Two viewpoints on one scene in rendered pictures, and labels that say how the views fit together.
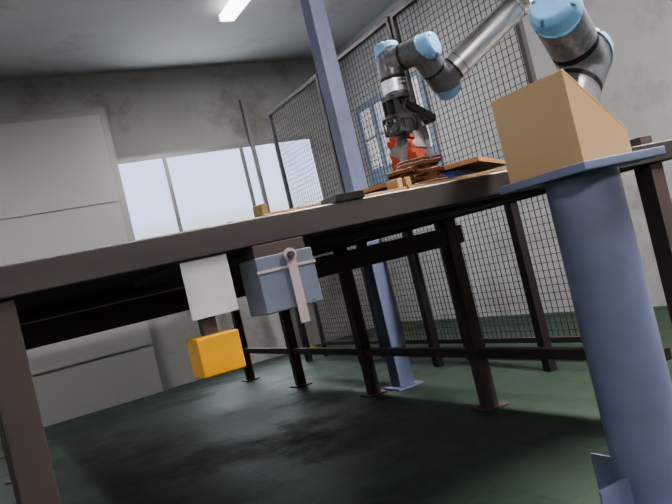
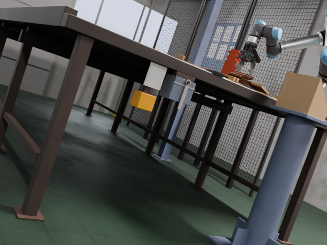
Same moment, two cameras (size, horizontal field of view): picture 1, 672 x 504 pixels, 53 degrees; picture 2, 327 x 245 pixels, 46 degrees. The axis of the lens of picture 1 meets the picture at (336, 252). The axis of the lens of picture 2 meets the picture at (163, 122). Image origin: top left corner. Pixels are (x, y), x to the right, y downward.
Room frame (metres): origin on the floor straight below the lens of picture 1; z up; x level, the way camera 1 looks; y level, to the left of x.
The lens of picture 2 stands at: (-0.54, 0.33, 0.73)
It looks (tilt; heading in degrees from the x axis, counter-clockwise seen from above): 4 degrees down; 355
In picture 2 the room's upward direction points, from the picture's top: 19 degrees clockwise
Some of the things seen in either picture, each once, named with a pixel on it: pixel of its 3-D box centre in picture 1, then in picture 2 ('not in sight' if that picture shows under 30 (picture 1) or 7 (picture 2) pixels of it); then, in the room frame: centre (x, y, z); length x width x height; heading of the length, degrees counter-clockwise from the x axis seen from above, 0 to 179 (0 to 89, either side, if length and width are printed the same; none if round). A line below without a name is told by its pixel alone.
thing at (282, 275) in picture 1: (282, 283); (177, 90); (1.48, 0.13, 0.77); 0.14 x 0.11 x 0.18; 119
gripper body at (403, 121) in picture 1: (400, 115); (248, 52); (1.96, -0.27, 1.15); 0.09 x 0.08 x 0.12; 128
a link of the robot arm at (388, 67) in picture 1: (390, 61); (258, 29); (1.96, -0.28, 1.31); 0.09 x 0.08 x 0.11; 53
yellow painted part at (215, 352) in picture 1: (207, 315); (148, 85); (1.39, 0.29, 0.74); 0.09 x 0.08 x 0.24; 119
